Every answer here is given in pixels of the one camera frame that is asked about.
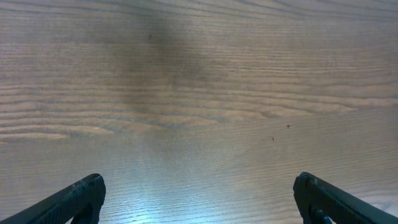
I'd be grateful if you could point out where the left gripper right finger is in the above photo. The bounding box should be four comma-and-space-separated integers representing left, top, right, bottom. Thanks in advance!
293, 172, 397, 224

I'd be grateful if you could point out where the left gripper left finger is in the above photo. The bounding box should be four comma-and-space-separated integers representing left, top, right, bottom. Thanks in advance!
1, 174, 106, 224

